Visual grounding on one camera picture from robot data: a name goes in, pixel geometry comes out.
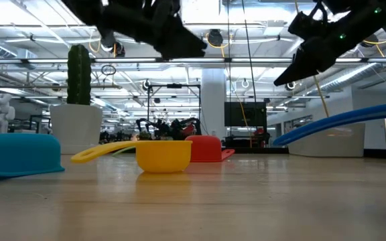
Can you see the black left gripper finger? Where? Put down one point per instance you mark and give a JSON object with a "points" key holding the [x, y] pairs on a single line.
{"points": [[183, 43]]}

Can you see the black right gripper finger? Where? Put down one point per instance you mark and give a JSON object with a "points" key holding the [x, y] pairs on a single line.
{"points": [[307, 63]]}

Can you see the large blue measuring cup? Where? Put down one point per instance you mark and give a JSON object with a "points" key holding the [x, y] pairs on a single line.
{"points": [[347, 118]]}

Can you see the grey plastic basket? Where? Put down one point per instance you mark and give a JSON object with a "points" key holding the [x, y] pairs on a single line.
{"points": [[330, 144]]}

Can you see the red measuring cup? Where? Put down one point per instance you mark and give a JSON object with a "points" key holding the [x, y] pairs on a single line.
{"points": [[206, 149]]}

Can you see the yellow measuring cup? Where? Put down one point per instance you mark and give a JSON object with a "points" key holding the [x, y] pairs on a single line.
{"points": [[163, 157]]}

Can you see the cyan measuring cup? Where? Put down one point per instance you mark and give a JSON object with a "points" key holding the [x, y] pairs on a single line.
{"points": [[18, 154]]}

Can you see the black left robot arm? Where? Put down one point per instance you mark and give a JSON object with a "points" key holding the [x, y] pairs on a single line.
{"points": [[82, 10]]}

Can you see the white square column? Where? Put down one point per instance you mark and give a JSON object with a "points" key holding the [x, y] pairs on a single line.
{"points": [[213, 100]]}

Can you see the green cactus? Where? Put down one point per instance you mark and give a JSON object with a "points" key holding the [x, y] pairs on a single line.
{"points": [[79, 77]]}

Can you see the black background robot arms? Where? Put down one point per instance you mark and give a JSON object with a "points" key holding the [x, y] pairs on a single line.
{"points": [[176, 129]]}

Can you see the white hexagonal plant pot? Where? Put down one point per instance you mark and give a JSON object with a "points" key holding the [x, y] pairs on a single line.
{"points": [[75, 130]]}

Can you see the black tall frame stand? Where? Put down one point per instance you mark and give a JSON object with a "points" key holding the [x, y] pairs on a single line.
{"points": [[174, 86]]}

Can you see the black wall screen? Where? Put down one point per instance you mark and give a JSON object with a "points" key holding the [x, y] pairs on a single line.
{"points": [[256, 114]]}

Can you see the black frame crossbar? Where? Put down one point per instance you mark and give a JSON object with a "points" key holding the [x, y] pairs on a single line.
{"points": [[253, 150]]}

